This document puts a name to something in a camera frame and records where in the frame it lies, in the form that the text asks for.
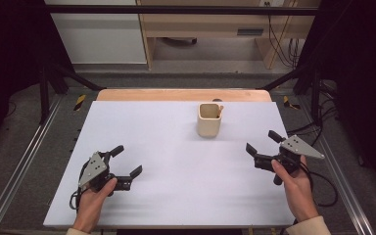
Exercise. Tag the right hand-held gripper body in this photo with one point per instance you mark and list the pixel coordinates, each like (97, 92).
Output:
(298, 148)

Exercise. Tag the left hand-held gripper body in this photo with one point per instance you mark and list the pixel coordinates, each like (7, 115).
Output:
(93, 169)

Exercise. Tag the beige square pen holder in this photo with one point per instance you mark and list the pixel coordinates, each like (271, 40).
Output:
(209, 126)

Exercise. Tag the dark pen with orange end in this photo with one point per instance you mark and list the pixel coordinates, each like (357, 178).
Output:
(220, 110)

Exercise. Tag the person's left hand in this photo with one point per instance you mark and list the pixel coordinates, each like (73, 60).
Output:
(93, 205)

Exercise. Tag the person's right hand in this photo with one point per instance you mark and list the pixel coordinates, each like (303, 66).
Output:
(298, 192)

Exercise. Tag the white board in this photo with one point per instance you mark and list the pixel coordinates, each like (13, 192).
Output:
(189, 182)

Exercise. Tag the wooden table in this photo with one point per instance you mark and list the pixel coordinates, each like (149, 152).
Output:
(176, 95)

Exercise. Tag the white cabinet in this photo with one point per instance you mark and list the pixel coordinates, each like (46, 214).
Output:
(101, 39)

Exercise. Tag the light wooden desk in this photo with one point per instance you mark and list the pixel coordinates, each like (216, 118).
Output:
(209, 23)

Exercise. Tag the aluminium floor rail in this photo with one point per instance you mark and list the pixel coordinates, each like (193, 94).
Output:
(342, 182)
(19, 166)

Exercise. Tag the black metal frame stand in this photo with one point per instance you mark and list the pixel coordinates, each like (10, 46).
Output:
(45, 94)
(315, 94)

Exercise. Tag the white wall socket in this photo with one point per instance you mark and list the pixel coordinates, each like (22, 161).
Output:
(272, 3)

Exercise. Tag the black horizontal frame bar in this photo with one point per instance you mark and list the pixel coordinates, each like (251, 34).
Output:
(176, 9)

